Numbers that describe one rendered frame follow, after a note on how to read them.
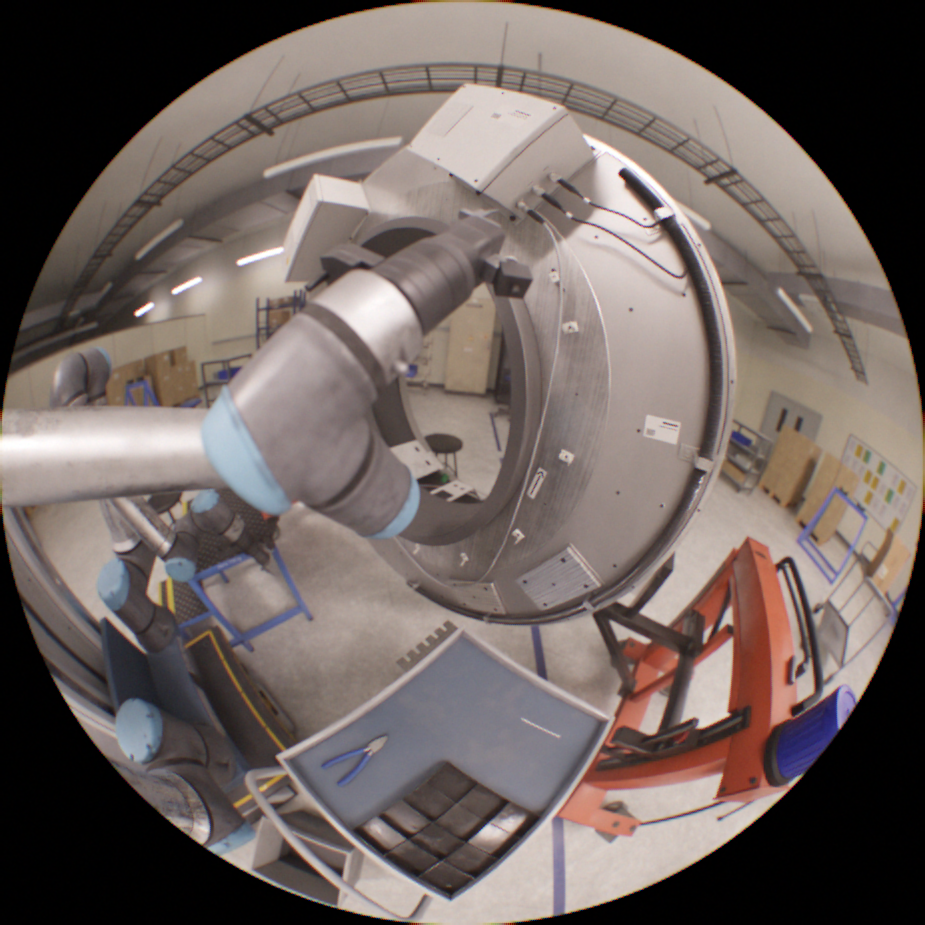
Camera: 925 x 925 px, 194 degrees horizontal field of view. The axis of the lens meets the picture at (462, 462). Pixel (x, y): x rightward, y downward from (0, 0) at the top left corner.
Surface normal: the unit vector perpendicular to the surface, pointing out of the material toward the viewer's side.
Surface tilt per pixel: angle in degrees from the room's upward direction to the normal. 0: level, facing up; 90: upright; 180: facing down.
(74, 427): 45
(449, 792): 0
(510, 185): 132
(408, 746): 0
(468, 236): 67
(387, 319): 78
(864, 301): 90
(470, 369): 90
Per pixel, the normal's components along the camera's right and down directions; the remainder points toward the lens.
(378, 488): 0.87, 0.29
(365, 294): 0.34, -0.07
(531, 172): 0.49, 0.87
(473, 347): -0.03, 0.47
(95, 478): 0.77, 0.51
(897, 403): -0.99, -0.10
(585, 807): 0.10, -0.88
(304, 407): 0.68, 0.28
